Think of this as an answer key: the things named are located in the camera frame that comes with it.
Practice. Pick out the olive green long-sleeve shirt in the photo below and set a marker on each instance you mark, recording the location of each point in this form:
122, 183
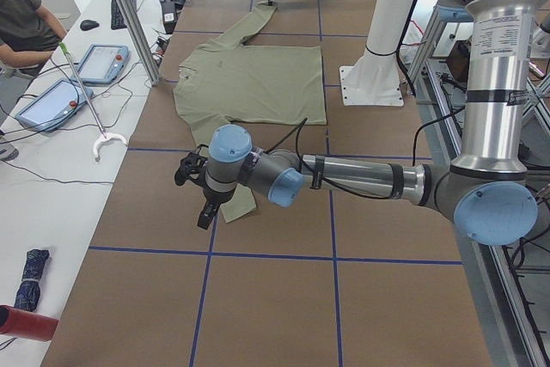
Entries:
226, 83

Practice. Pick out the black power adapter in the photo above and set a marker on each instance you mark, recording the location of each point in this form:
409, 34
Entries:
169, 16

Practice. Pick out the reacher grabber stick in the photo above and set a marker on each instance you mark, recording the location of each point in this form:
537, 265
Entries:
105, 135

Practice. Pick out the far blue teach pendant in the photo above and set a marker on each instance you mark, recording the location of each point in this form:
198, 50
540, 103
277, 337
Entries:
102, 64

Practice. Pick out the blue teach pendant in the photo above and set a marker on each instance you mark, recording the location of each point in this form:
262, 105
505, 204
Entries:
102, 64
53, 107

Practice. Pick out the near blue teach pendant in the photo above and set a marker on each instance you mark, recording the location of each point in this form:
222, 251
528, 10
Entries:
53, 107

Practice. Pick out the black computer mouse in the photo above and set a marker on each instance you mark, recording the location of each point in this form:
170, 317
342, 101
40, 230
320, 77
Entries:
86, 25

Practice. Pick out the folded dark blue umbrella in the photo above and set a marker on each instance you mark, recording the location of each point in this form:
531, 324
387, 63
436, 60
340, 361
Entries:
28, 294

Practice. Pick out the red cylinder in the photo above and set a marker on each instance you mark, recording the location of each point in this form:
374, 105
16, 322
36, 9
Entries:
24, 324

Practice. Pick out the person in dark shirt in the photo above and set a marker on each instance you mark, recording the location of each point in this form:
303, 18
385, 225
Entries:
30, 33

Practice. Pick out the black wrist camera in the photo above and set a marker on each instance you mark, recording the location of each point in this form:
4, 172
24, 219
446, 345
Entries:
192, 168

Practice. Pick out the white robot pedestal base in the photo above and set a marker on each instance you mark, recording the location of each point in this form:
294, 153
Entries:
374, 79

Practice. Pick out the aluminium frame post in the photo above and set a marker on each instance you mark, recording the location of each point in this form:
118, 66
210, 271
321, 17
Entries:
139, 40

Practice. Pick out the aluminium frame rail structure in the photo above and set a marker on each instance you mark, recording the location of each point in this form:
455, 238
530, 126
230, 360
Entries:
483, 189

